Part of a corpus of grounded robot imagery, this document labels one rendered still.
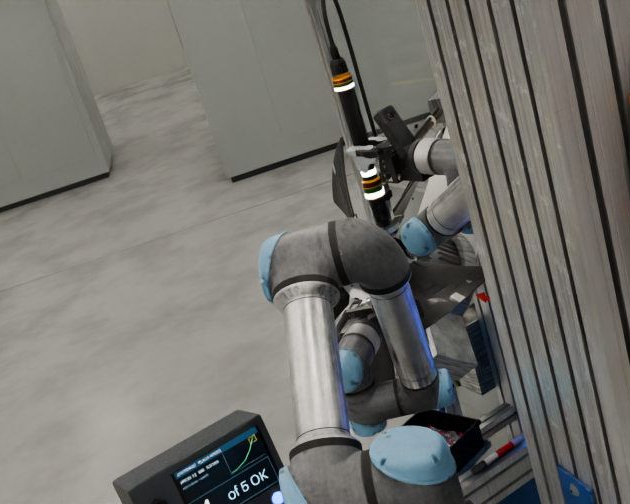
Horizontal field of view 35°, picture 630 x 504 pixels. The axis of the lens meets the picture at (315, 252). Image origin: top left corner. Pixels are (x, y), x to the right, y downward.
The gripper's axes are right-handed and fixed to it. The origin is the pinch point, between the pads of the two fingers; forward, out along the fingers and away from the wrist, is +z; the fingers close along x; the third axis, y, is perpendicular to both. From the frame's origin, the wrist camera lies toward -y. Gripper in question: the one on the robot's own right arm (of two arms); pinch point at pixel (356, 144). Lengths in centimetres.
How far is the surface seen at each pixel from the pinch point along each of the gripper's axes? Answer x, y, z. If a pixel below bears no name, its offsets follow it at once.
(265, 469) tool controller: -67, 32, -32
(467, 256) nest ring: 18.7, 36.4, -6.4
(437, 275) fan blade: -0.9, 30.3, -15.6
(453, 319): 8.2, 47.9, -7.4
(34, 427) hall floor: -7, 151, 281
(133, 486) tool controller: -87, 23, -26
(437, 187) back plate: 34.9, 26.6, 14.2
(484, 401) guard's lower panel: 84, 138, 68
